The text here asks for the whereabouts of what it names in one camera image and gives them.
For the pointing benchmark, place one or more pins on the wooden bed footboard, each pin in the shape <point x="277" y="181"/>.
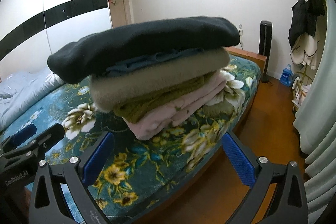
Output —
<point x="249" y="58"/>

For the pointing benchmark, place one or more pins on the black tower fan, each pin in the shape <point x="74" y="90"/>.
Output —
<point x="265" y="45"/>

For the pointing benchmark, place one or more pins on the pale green curtain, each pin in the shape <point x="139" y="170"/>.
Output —
<point x="315" y="123"/>

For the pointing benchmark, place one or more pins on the white black sliding wardrobe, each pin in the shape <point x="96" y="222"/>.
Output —
<point x="31" y="30"/>

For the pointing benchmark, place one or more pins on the wooden door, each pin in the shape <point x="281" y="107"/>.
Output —
<point x="119" y="12"/>

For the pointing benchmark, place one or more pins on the light blue floral quilt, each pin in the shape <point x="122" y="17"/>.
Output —
<point x="21" y="90"/>

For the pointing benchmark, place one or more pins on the pink folded garment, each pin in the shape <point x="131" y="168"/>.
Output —
<point x="177" y="111"/>

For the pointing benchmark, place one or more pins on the olive knitted folded garment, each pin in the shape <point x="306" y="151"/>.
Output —
<point x="133" y="109"/>

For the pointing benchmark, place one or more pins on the blue detergent bottle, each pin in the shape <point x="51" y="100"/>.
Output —
<point x="286" y="76"/>

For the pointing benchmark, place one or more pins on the hanging clothes on rack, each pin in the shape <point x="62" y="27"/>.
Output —
<point x="303" y="33"/>

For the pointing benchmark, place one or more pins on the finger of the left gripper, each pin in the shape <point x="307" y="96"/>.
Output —
<point x="47" y="139"/>
<point x="24" y="134"/>

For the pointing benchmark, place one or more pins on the teal floral bed blanket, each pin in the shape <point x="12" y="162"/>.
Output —
<point x="140" y="175"/>

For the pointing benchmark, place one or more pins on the beige folded sweater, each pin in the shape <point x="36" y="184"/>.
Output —
<point x="109" y="91"/>

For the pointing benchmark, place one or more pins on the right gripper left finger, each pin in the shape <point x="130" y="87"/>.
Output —
<point x="48" y="204"/>

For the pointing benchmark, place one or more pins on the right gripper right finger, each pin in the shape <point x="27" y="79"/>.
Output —
<point x="288" y="203"/>

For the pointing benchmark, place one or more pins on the black grey fleece hoodie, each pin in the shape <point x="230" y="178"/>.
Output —
<point x="96" y="52"/>

